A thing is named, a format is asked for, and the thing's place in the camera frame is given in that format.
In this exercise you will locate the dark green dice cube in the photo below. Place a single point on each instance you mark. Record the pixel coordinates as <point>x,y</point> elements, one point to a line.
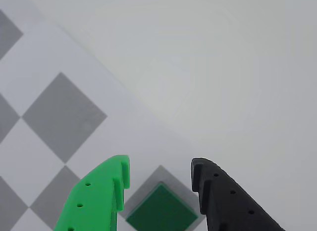
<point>161,211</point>

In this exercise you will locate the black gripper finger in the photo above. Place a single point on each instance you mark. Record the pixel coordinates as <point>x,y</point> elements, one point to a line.
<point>227,206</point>

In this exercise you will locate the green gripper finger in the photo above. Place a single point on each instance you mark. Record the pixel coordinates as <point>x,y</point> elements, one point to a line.
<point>96,198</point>

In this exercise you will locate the grey white checkerboard mat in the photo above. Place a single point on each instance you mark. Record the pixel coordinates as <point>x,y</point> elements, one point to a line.
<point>62,117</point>

